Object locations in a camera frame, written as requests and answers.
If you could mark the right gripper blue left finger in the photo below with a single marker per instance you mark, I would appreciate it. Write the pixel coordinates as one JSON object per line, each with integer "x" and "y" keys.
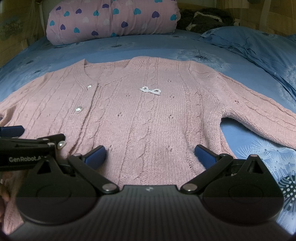
{"x": 86, "y": 166}

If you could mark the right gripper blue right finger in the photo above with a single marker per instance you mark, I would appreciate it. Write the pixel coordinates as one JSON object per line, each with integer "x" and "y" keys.
{"x": 215, "y": 165}

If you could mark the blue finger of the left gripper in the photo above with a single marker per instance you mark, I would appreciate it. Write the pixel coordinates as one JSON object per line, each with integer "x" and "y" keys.
{"x": 11, "y": 131}
{"x": 53, "y": 138}

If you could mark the pink knitted cardigan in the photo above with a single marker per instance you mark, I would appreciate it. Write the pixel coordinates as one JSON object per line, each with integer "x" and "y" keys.
{"x": 150, "y": 113}

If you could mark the person's left hand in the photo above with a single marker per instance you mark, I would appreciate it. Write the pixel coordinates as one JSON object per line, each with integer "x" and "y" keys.
{"x": 5, "y": 197}

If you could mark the pink heart-print rolled quilt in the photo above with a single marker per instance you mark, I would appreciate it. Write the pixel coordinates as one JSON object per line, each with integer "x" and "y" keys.
{"x": 77, "y": 21}

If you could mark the blue dandelion-print pillow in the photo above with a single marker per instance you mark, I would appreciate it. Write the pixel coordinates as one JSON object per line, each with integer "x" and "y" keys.
{"x": 273, "y": 53}

